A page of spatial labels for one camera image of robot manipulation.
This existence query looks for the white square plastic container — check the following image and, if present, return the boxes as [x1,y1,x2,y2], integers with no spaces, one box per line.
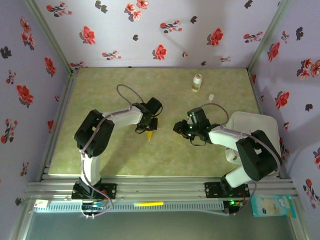
[224,111,280,167]

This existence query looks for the large white bottle orange label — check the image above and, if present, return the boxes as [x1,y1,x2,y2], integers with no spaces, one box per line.
[191,73,203,92]

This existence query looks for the controller board with green light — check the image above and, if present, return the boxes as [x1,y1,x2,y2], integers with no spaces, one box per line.
[223,198,245,217]

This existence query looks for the blue wet wipes packet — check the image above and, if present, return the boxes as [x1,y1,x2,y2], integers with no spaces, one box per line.
[250,194,297,219]

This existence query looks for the white card with red mark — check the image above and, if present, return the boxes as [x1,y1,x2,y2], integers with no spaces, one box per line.
[34,199,50,210]

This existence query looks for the thin black right gripper cable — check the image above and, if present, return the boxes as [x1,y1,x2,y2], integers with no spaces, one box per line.
[189,138,207,147]

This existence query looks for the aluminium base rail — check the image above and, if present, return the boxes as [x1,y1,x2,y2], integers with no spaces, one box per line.
[24,176,300,200]

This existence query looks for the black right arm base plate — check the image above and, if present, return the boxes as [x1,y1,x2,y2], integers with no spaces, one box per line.
[204,181,251,200]

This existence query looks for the grey slotted cable duct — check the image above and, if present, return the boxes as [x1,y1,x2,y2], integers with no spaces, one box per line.
[47,201,224,213]

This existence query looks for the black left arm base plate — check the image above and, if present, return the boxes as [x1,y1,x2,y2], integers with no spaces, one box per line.
[71,182,118,200]

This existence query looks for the aluminium side rail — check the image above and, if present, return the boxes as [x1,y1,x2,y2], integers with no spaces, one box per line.
[37,69,80,182]
[246,69,292,180]

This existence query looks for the grey left arm cable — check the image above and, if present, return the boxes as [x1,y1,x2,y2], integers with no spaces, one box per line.
[79,84,147,220]

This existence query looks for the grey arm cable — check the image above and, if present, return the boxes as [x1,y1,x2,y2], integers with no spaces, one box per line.
[201,102,283,217]
[79,84,147,220]

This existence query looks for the grey right arm cable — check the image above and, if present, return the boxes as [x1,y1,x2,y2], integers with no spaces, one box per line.
[201,102,283,217]

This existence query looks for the connector board with coloured wires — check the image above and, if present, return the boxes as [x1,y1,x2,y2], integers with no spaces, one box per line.
[81,199,106,218]

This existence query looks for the aluminium frame post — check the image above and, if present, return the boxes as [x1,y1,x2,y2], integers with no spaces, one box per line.
[247,0,292,73]
[23,0,78,76]

